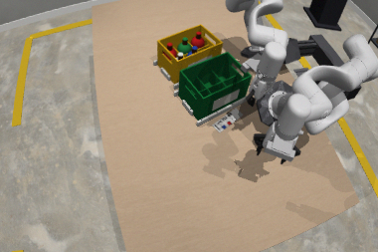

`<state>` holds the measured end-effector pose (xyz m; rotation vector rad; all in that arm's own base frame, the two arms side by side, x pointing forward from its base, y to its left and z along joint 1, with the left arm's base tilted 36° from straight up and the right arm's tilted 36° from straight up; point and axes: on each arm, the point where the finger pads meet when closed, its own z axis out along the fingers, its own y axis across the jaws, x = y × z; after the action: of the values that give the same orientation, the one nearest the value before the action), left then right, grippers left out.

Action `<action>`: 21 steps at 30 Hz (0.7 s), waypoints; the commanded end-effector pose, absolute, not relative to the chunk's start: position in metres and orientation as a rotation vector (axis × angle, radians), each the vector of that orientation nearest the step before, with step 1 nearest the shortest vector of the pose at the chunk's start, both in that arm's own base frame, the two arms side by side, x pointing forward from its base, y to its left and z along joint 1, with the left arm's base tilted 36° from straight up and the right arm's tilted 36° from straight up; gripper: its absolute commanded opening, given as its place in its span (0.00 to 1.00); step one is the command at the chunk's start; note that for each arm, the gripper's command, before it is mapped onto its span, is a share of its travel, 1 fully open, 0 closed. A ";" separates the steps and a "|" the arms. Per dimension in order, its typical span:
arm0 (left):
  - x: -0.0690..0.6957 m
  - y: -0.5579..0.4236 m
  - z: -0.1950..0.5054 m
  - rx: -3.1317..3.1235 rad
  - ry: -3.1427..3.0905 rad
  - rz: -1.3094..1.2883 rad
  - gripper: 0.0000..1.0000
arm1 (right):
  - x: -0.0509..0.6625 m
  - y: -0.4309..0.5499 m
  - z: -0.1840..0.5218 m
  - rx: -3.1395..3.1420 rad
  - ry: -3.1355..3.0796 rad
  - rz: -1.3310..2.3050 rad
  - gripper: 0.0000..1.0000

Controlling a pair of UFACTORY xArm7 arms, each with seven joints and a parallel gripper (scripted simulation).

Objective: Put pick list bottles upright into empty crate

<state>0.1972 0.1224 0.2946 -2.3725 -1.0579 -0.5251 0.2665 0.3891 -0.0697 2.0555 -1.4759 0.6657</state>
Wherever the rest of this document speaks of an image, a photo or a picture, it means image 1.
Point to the yellow crate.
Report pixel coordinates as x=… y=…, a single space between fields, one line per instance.
x=174 y=66

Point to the red bottle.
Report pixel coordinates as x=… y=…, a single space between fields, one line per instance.
x=198 y=41
x=172 y=51

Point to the white paper pick list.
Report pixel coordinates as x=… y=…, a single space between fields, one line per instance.
x=227 y=120

